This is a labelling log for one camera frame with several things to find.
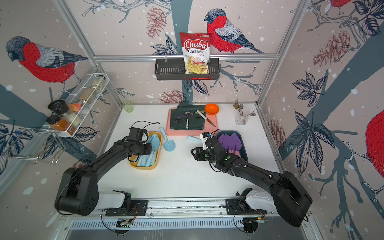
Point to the clear cup with utensils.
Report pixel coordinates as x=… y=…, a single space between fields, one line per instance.
x=242 y=116

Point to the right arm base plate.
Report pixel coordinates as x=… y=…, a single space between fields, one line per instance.
x=239 y=205

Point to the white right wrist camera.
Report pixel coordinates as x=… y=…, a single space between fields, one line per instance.
x=204 y=137

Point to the orange spice jar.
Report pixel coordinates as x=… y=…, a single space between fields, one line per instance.
x=58 y=123

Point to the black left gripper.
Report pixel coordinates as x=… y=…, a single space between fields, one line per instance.
x=149 y=149

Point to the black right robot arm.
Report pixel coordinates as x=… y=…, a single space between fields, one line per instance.
x=291 y=199

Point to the light blue shovel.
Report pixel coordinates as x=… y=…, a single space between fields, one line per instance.
x=169 y=145
x=195 y=139
x=149 y=160

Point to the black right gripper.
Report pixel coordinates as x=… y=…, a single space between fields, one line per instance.
x=199 y=151

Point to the dark metal spoon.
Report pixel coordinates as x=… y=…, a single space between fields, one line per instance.
x=179 y=118

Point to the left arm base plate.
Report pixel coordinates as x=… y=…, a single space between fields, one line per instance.
x=129 y=207

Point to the purple shovel pink handle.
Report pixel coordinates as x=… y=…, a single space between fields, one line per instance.
x=231 y=143

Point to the pink cutting board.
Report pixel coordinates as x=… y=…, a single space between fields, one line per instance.
x=191 y=131

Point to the orange bowl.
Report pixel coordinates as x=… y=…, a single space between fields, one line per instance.
x=212 y=109

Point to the small green glass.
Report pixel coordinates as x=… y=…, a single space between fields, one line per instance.
x=128 y=106

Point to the yellow plastic tray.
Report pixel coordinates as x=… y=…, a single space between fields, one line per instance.
x=134 y=159

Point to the teal storage box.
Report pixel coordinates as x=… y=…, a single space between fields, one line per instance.
x=243 y=152

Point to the white wire spice rack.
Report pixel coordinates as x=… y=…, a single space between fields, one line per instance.
x=89 y=91

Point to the black wire basket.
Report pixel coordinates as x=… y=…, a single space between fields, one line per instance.
x=174 y=70

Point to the white handled knife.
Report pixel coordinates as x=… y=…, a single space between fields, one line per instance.
x=205 y=118

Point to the Chuba cassava chips bag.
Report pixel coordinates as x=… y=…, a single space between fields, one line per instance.
x=196 y=52

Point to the dark green cloth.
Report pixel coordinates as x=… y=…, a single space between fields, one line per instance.
x=197 y=121

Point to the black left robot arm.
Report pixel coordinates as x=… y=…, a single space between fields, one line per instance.
x=78 y=192

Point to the black lid spice jar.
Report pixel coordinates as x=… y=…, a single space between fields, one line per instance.
x=58 y=107

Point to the white handled small spoon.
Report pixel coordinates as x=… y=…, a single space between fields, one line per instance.
x=187 y=119

